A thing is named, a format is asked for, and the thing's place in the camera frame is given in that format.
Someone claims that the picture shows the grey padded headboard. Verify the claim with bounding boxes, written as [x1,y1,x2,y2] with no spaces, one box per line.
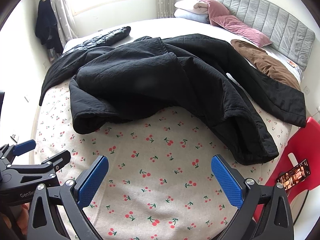
[217,0,316,71]

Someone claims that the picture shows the grey patterned curtain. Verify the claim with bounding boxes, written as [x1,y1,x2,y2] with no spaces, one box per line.
[50,0,78,47]

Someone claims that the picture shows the white bed sheet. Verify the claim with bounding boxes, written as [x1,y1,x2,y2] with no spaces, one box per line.
[62,17,303,81]

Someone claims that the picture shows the red plastic stool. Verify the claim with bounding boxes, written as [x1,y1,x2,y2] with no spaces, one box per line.
[252,116,320,223]

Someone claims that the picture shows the black shiny puffer jacket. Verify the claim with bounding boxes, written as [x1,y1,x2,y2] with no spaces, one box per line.
[39,26,131,106]

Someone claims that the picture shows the smartphone with lit screen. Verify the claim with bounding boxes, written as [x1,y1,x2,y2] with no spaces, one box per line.
[277,159,311,191]

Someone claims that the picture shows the dark clothes hanging on wall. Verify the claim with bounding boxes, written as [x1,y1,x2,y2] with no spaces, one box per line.
[35,0,63,54]

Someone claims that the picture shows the brown corduroy garment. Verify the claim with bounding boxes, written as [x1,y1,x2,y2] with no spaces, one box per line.
[231,40,300,90]

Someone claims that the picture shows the folded white pink blanket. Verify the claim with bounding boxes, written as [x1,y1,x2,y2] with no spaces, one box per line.
[174,0,208,15]

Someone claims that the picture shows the black quilted coat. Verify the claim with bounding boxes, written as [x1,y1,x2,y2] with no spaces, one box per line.
[68,33,307,166]

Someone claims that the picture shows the cherry print blanket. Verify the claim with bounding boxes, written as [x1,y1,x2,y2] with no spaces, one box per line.
[34,82,278,239]

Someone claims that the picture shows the folded light blue blanket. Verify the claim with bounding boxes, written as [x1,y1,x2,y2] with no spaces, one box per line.
[174,9,210,24]

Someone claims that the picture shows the pink velvet pillow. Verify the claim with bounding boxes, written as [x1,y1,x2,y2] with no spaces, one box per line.
[198,0,272,48]

